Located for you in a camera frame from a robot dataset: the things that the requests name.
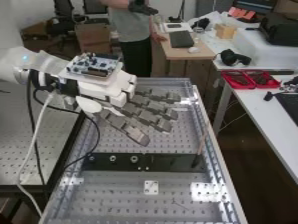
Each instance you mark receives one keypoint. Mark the cardboard box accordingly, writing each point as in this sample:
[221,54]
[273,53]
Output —
[93,36]

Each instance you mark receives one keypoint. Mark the wooden desk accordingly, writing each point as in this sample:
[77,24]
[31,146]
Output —
[181,53]

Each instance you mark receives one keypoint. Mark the black case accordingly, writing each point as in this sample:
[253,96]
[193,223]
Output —
[281,30]

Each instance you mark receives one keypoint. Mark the dark grey five-finger robot hand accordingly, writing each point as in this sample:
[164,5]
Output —
[111,88]

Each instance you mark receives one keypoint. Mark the white mouse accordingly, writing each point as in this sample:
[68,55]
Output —
[193,50]

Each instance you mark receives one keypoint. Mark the person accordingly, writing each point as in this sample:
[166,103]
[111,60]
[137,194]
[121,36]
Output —
[133,30]

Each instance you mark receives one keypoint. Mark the black plate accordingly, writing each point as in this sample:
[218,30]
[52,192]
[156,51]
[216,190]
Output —
[168,163]

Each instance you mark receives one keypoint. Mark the clear box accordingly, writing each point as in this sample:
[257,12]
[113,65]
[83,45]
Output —
[111,200]

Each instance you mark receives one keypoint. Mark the dark laptop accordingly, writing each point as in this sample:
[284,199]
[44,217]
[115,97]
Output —
[181,39]

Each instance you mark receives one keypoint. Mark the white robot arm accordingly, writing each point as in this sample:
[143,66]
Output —
[27,63]

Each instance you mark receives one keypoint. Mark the black headphones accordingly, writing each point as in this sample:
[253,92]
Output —
[233,57]

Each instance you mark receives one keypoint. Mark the red tray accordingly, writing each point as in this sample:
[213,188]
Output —
[265,78]
[238,79]

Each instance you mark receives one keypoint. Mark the small wooden box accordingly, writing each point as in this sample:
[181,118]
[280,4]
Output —
[225,31]

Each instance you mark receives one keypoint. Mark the thin stick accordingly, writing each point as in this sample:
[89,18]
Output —
[202,140]

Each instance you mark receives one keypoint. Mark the black office chair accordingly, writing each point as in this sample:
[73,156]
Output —
[61,15]

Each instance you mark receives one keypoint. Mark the white desk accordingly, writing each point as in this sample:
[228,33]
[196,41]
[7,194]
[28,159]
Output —
[266,120]
[266,55]

